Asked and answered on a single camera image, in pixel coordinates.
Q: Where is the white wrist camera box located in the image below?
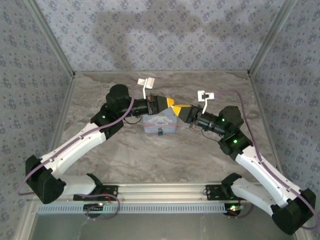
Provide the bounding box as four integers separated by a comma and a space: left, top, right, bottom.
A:
196, 89, 215, 115
136, 77, 155, 100

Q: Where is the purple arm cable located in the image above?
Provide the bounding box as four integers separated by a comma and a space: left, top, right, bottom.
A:
214, 89, 320, 231
16, 81, 121, 221

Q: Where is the aluminium frame post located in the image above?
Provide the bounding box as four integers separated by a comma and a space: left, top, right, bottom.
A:
248, 0, 300, 77
24, 0, 77, 78

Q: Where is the thin black right gripper wire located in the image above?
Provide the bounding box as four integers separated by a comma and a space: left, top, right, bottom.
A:
201, 129, 221, 141

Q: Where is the aluminium table side rail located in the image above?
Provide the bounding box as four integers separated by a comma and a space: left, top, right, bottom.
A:
248, 74, 287, 183
38, 76, 77, 185

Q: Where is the pastel cartoon tin box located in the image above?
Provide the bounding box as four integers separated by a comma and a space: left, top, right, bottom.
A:
141, 109, 179, 135

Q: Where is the black controller board with LED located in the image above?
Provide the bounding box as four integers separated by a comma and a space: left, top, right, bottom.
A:
224, 203, 245, 218
83, 202, 105, 218

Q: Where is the thin black left gripper wire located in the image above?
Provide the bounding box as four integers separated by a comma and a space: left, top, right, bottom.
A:
123, 116, 141, 125

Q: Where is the long aluminium mounting rail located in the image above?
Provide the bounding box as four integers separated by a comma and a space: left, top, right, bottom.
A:
27, 182, 300, 202

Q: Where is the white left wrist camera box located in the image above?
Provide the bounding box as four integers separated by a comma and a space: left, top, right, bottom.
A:
136, 77, 155, 100

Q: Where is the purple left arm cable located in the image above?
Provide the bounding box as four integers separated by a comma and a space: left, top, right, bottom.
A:
16, 81, 121, 221

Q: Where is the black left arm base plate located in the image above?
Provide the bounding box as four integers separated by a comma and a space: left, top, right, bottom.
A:
73, 184, 119, 202

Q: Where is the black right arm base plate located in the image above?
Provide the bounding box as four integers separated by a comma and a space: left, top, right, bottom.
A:
205, 184, 252, 201

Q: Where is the thin black gripper wire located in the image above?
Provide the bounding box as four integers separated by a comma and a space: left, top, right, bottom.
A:
201, 129, 221, 141
123, 116, 141, 125

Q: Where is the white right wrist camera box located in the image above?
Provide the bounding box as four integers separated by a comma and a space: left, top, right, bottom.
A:
196, 89, 215, 115

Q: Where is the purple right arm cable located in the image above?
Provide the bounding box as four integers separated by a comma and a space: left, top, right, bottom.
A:
214, 89, 320, 231

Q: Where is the grey slotted cable duct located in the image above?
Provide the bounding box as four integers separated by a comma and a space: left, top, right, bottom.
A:
36, 202, 226, 215

